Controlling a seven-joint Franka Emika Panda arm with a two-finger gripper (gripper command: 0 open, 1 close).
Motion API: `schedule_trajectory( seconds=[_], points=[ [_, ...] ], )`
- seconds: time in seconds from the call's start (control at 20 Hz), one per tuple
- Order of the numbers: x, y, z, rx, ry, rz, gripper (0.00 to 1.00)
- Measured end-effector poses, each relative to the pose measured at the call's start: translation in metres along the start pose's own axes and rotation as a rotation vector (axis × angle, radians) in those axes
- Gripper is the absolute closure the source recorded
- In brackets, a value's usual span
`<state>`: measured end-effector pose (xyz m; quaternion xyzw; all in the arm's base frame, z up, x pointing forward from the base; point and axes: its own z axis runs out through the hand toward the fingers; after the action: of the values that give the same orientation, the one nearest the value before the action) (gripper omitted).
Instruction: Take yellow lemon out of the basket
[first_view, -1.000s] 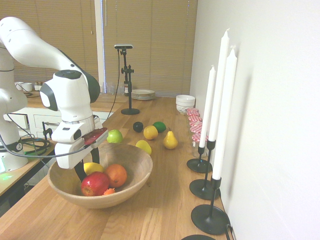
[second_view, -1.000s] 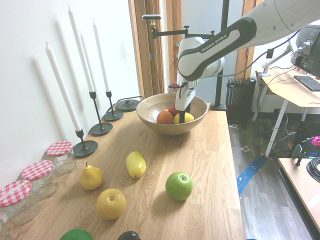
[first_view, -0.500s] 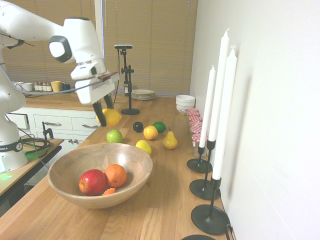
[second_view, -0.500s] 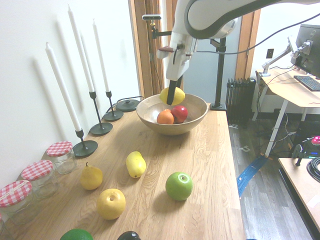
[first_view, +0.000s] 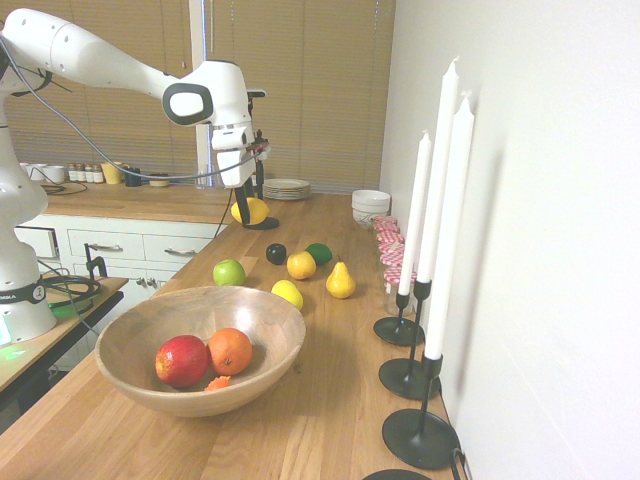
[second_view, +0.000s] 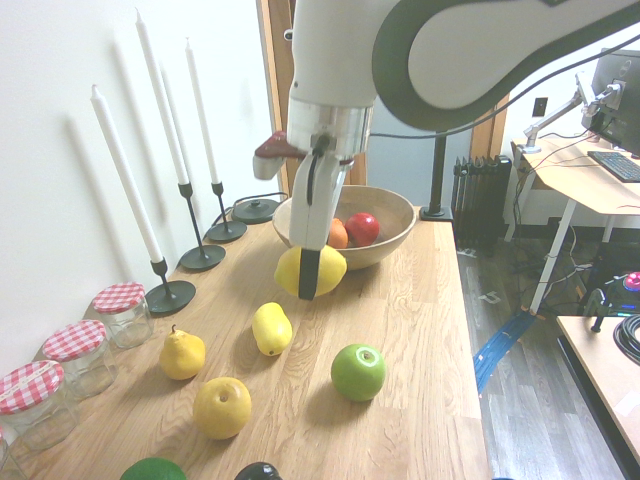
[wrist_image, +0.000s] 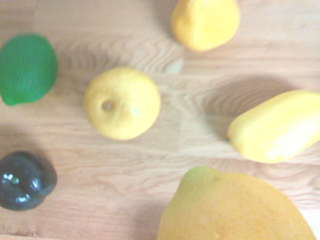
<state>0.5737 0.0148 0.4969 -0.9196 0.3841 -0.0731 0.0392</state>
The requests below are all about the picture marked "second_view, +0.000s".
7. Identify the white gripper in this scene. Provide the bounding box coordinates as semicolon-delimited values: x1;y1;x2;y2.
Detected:
289;152;349;303

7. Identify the yellow lemon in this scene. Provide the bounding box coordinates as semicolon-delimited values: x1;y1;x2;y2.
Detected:
273;244;349;298

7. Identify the orange fruit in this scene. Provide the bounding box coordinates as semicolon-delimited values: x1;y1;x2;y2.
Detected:
327;217;350;250

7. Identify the yellow oblong fruit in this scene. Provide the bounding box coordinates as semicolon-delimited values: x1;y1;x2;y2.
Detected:
251;302;294;357

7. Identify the red apple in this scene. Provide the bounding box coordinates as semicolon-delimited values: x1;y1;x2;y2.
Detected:
344;212;382;248

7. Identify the black round base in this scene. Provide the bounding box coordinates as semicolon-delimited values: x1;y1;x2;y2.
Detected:
232;198;281;225

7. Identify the black medium candle holder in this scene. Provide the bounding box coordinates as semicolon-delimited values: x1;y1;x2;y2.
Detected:
206;180;249;245

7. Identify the wooden bowl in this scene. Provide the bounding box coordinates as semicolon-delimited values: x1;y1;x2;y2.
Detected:
272;185;417;272

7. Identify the black tall candle holder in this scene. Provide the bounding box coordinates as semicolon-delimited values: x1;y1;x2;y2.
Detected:
177;181;227;273

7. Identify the green apple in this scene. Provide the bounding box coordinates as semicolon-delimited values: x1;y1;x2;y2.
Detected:
330;343;388;403

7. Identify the black low candle holder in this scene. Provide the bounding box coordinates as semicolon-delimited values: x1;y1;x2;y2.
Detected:
144;258;197;317

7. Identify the wooden framed glass door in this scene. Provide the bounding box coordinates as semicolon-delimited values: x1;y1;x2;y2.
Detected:
344;92;511;214

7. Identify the yellow pear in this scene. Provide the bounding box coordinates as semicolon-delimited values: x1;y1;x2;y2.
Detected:
158;324;207;382

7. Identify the yellow apple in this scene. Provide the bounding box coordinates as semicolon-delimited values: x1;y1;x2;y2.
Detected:
192;377;253;442

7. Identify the black mounting pole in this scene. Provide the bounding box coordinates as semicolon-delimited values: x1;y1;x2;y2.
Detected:
418;133;454;223

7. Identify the black radiator heater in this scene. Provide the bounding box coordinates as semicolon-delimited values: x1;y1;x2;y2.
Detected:
450;154;514;250

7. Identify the glass jar checked lid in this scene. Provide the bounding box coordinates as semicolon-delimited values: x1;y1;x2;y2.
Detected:
0;359;80;452
92;281;154;350
42;319;120;400

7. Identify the short white candle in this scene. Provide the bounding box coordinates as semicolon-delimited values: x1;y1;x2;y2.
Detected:
184;38;221;186

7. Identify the black glossy object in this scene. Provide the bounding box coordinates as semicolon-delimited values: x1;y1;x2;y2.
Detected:
234;462;284;480

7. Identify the blue floor tape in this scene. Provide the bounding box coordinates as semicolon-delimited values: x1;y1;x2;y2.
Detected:
473;311;538;397

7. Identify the long white candle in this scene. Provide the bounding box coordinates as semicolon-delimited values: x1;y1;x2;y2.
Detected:
90;84;165;264

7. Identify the tallest white candle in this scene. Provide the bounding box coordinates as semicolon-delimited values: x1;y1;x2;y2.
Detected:
134;7;192;187

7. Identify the dark green fruit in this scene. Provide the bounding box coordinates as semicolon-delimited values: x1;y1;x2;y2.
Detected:
118;457;188;480

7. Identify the black table clamp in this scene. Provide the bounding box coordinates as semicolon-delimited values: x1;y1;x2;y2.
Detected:
588;288;609;334

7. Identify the light wooden side table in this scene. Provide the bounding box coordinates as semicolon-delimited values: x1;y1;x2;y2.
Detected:
556;313;640;467

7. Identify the black keyboard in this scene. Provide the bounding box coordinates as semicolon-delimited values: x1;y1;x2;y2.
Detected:
586;150;640;184

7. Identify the black computer monitor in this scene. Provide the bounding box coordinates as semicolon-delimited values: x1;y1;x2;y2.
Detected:
579;47;640;152

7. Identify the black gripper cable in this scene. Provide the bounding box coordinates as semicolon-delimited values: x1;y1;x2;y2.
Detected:
305;133;332;207

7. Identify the maroon grey wrist camera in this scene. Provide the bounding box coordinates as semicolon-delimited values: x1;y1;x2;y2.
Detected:
252;130;307;182

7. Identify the wooden door frame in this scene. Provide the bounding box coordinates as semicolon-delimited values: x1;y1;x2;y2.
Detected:
255;0;297;196

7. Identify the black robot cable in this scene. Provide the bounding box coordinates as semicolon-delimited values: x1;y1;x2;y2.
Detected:
368;43;640;140

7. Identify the black coiled cable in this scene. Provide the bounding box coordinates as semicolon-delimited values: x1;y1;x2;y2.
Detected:
613;313;640;365

